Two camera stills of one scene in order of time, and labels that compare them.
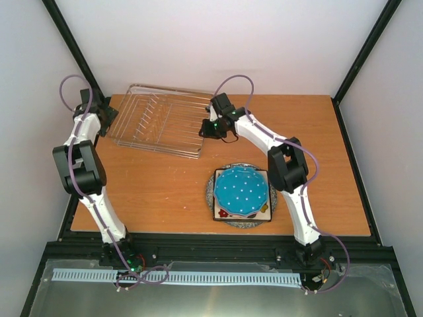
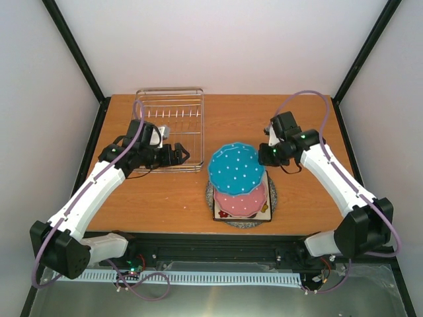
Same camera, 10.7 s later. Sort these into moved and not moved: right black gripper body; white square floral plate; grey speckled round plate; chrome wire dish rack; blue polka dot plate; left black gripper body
Moved: left black gripper body; right black gripper body; blue polka dot plate; chrome wire dish rack
Not moved: white square floral plate; grey speckled round plate
